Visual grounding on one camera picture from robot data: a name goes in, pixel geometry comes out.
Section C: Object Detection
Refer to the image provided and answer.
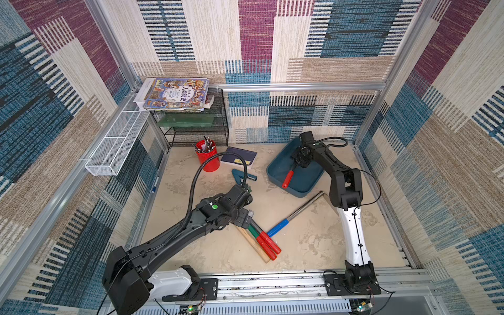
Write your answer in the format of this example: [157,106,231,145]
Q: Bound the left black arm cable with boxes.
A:
[165,151,249,247]

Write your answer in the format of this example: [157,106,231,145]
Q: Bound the chrome hoe with blue grip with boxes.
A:
[267,190,337,237]

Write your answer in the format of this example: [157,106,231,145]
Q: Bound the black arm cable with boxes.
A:
[314,136,382,207]
[165,151,249,247]

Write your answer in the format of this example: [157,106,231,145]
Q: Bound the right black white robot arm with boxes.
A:
[291,131,381,295]

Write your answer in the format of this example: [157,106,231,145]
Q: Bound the teal plastic storage box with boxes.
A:
[266,137,326,198]

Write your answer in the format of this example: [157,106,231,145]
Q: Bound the blue marker pen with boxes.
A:
[151,176,160,194]

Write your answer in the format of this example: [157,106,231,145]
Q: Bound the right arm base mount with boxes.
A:
[322,270,382,297]

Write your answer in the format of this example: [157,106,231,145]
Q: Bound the red pen cup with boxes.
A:
[196,148,220,173]

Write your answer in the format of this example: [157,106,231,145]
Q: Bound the wooden handled hoe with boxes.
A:
[236,227,271,263]

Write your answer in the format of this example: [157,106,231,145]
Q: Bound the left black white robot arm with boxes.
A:
[102,184,253,314]

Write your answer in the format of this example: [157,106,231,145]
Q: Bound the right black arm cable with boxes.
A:
[314,136,382,207]

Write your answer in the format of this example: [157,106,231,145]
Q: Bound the black wire mesh shelf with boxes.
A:
[151,89,230,148]

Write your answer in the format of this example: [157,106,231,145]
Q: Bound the green tray on shelf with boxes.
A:
[157,114,215,127]

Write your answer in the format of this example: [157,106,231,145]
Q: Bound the white wire basket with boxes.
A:
[85,110,149,176]

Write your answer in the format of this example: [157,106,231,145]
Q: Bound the pens in cup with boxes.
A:
[194,136,217,154]

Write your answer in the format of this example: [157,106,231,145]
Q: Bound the dark blue notebook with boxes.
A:
[221,146,257,169]

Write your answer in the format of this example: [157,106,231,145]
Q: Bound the dark hoe with red grip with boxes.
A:
[282,156,303,189]

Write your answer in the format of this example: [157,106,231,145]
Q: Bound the teal hole punch tool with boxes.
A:
[232,169,257,185]

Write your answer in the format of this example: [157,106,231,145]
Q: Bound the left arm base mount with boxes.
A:
[161,278,219,302]

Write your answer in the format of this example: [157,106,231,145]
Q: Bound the colourful picture book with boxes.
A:
[134,77,215,112]

